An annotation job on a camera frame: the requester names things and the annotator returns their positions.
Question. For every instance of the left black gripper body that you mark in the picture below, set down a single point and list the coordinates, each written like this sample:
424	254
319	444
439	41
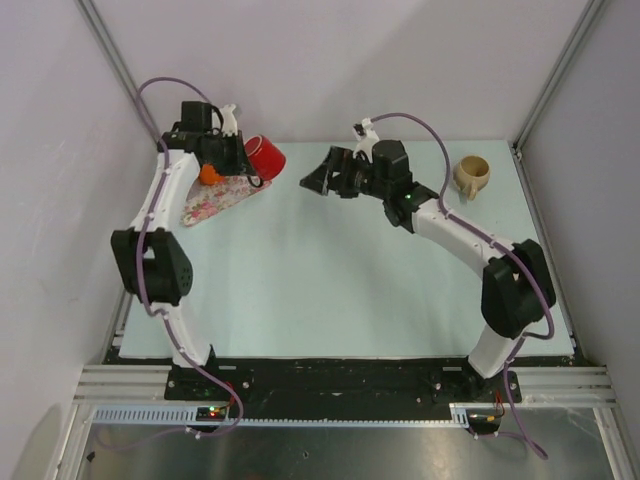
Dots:
225	154

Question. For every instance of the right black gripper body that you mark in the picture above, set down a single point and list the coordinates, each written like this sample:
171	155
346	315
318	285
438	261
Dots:
366	180

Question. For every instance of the red mug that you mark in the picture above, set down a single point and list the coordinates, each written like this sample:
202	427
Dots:
267	160

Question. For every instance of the orange mug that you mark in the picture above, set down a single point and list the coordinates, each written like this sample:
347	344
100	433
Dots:
208	176

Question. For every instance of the beige mug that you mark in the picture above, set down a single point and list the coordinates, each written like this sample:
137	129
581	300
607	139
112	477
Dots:
471	174

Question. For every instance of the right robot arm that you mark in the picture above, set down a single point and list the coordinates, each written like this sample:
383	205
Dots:
516	286

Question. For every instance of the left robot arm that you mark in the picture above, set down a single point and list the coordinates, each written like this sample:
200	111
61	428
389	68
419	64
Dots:
152	264

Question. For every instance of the floral tray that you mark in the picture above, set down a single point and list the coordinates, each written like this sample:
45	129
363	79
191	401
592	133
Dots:
204	202

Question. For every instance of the left controller board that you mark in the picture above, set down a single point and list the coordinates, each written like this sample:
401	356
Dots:
211	413

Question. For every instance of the controller board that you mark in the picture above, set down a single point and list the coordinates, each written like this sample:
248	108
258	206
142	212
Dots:
483	423
211	413

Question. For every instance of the right controller board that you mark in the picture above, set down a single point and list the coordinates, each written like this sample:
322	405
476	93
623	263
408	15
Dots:
483	423

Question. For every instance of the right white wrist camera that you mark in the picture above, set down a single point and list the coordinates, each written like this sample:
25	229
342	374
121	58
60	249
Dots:
366	137

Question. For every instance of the left corner aluminium post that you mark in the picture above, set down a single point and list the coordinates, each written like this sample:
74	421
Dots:
105	41

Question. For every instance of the corner aluminium post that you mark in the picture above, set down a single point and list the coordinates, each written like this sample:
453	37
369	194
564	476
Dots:
105	41
580	33

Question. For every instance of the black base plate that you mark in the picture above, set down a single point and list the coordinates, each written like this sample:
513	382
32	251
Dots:
283	406

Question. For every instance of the aluminium frame rail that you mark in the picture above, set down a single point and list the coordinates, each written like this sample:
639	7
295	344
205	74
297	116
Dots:
569	386

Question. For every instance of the right corner aluminium post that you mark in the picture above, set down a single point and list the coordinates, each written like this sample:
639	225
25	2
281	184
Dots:
580	33

